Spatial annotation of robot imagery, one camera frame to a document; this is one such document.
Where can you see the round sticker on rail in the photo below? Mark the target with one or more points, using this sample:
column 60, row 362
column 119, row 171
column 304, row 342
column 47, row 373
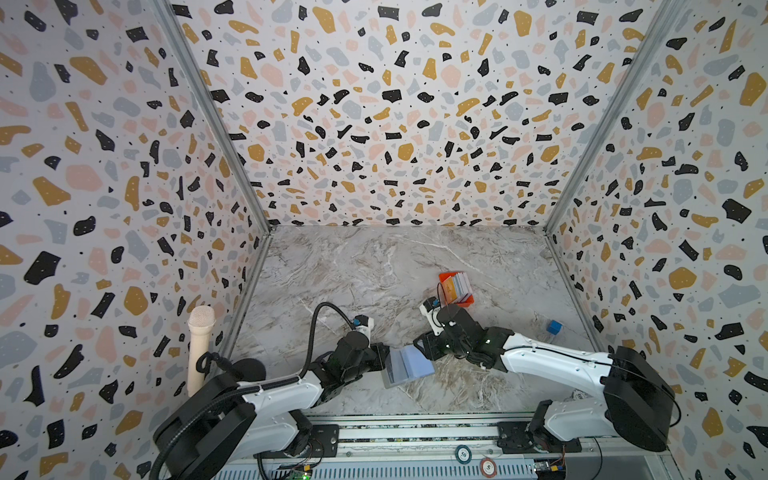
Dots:
column 463, row 454

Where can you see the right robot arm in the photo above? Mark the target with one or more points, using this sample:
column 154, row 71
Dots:
column 624, row 395

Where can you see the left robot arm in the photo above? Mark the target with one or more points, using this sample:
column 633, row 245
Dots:
column 233, row 417

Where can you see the beige microphone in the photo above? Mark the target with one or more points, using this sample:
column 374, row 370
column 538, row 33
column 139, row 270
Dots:
column 201, row 323

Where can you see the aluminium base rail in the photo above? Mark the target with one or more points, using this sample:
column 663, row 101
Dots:
column 422, row 446

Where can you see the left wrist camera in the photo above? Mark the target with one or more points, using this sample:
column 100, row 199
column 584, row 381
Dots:
column 364, row 325

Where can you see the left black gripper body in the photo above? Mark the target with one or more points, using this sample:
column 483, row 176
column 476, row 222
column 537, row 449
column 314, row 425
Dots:
column 377, row 354

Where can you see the blue tag on table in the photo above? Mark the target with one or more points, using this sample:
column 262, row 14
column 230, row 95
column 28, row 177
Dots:
column 554, row 327

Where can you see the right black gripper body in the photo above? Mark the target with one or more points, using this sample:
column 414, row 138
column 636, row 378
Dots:
column 433, row 343

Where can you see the beige leather card holder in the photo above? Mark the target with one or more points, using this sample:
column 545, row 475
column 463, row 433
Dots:
column 404, row 365

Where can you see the red card tray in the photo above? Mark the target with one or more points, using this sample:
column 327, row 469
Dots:
column 441, row 293

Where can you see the red round sticker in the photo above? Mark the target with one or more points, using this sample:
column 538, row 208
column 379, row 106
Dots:
column 488, row 468

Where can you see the stack of cards in tray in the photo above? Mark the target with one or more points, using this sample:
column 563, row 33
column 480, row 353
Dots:
column 457, row 288

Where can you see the black microphone stand base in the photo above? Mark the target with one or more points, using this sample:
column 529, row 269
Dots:
column 250, row 370

